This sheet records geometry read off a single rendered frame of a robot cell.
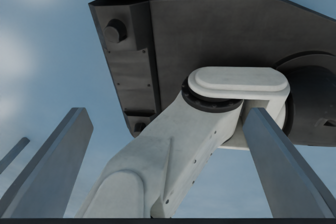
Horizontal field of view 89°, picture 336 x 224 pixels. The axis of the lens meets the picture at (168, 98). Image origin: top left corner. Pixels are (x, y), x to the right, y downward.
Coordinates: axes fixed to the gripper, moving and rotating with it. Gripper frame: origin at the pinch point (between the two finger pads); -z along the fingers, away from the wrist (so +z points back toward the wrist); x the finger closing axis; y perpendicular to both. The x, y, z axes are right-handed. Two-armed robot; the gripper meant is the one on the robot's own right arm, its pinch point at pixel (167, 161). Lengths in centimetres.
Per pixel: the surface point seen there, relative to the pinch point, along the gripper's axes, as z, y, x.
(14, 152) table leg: -59, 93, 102
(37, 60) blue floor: -65, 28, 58
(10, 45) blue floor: -66, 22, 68
